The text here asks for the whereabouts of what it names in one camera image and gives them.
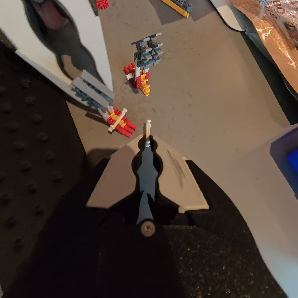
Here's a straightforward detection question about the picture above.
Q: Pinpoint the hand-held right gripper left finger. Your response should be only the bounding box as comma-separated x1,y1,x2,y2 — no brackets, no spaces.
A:
86,134,143,209

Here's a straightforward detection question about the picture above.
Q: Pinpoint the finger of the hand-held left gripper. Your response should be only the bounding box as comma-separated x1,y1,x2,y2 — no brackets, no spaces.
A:
50,0,114,92
0,0,78,99

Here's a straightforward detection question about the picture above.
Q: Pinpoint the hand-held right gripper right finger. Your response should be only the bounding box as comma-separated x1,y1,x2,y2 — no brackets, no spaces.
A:
150,135,209,214

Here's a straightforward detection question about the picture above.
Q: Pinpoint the grey red yellow toy assembly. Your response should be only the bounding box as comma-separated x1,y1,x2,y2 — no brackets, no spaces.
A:
69,70,138,138
123,33,164,97

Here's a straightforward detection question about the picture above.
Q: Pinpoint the white toy rod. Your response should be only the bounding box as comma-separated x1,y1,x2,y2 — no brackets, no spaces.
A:
144,119,152,147

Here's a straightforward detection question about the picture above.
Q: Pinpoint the person's left hand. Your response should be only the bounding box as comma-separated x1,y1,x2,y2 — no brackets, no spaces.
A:
42,3,69,31

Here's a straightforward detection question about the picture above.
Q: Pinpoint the yellow toy rod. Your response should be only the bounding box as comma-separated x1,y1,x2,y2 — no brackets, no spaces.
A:
161,0,189,18

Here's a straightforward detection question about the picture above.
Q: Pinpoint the grey toy connector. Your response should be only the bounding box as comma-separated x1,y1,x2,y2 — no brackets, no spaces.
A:
173,0,193,13

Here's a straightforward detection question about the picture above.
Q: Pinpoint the blue plastic bin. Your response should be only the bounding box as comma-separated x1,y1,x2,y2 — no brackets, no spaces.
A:
270,124,298,201

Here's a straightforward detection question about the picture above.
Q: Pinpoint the instruction sheet on white stand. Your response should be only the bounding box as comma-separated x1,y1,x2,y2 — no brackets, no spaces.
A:
211,0,245,31

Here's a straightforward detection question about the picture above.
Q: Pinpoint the toy parts bag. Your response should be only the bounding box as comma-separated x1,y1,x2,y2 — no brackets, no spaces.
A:
229,0,298,100

